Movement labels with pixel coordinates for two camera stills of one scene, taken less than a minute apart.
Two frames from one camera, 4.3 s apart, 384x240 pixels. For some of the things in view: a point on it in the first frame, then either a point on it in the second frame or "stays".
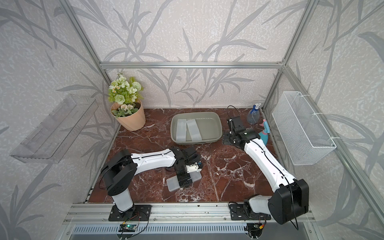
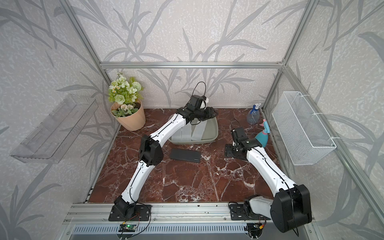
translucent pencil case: x=194 y=131 to x=186 y=133
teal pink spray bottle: x=264 y=134 stays
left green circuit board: x=127 y=228 stays
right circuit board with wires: x=254 y=229 stays
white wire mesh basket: x=304 y=135 stays
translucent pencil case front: x=173 y=182 to x=198 y=131
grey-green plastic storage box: x=191 y=127 stays
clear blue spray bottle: x=253 y=115 stays
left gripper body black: x=183 y=176 to x=203 y=114
